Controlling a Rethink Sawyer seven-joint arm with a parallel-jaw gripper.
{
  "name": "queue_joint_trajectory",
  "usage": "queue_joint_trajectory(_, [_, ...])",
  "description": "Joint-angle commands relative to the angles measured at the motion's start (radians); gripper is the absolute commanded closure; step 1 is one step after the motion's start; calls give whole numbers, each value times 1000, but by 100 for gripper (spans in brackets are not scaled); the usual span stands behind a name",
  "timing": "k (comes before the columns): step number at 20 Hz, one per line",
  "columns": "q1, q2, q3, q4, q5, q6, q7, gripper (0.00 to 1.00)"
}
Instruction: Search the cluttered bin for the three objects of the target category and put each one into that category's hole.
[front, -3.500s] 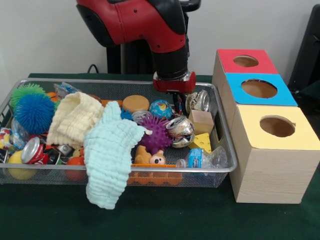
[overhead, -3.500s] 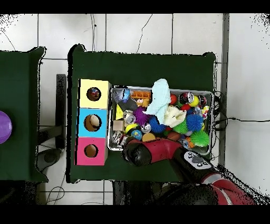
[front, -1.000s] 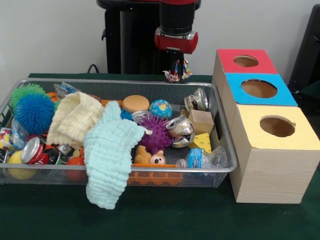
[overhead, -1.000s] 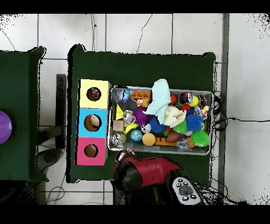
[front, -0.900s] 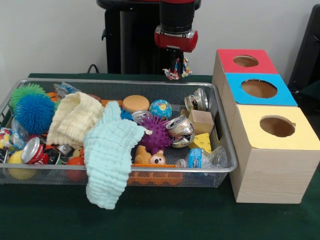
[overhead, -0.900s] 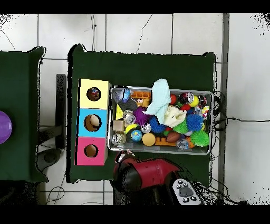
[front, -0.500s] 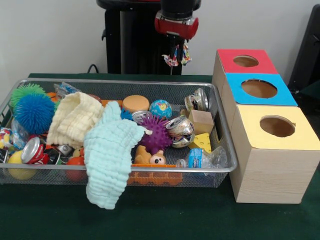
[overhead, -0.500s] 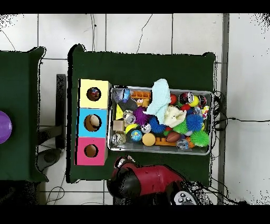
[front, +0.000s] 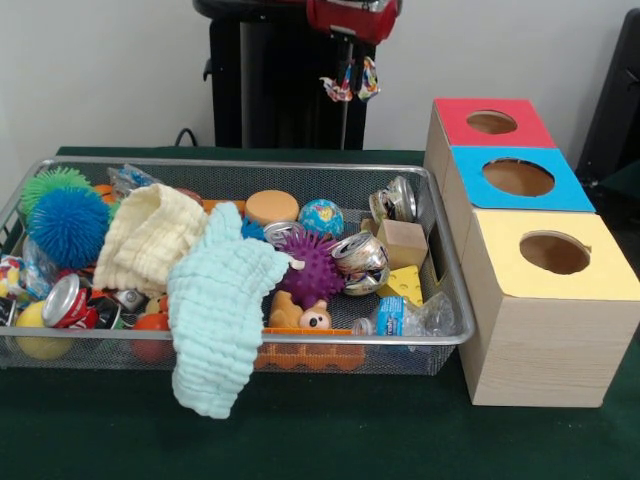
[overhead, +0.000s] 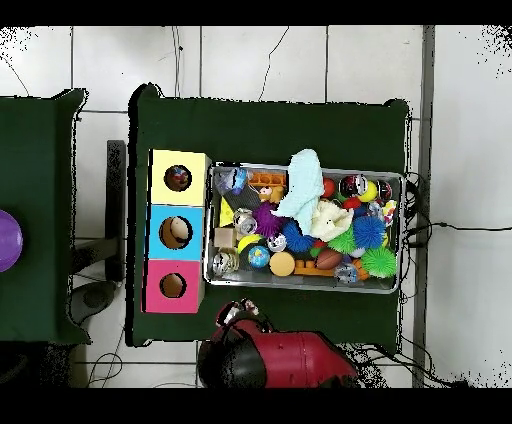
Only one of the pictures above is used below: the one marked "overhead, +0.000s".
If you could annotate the printed silver drink can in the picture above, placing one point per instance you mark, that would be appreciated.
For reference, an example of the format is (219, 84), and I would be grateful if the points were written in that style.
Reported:
(244, 222)

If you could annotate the orange plush toy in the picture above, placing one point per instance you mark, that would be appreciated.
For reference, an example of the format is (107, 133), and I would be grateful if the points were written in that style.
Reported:
(272, 192)

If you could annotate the crushed bottle with blue label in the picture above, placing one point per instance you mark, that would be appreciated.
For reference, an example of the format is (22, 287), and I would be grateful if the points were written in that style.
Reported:
(231, 178)

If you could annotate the blue spiky rubber ball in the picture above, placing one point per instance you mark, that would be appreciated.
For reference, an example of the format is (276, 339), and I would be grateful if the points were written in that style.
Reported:
(298, 240)
(368, 232)

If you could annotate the mint green waffle cloth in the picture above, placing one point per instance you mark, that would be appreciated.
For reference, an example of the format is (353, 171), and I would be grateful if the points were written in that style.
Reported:
(306, 180)

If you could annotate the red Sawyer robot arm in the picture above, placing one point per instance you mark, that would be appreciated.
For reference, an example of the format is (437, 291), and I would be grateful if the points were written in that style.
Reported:
(304, 360)

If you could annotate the wooden box with three holes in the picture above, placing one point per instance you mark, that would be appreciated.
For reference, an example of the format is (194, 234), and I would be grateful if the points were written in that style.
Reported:
(160, 248)

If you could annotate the tan foam disc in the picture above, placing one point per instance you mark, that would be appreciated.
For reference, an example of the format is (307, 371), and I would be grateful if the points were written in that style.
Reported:
(282, 264)

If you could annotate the blue globe print ball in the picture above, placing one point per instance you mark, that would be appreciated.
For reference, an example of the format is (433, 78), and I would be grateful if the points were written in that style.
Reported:
(258, 256)

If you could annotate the purple spiky monster toy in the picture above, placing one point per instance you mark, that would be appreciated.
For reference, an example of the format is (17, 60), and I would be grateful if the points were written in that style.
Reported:
(266, 220)

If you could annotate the tan round object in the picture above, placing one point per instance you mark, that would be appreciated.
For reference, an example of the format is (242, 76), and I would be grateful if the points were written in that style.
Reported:
(178, 228)

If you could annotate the cream waffle cloth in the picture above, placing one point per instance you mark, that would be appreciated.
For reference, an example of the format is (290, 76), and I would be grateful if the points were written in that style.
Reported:
(332, 220)

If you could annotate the dark green tablecloth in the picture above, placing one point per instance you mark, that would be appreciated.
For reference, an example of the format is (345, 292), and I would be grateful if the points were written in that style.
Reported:
(44, 180)
(260, 132)

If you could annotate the purple plastic bowl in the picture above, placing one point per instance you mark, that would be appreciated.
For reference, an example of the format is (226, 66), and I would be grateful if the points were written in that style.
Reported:
(8, 240)

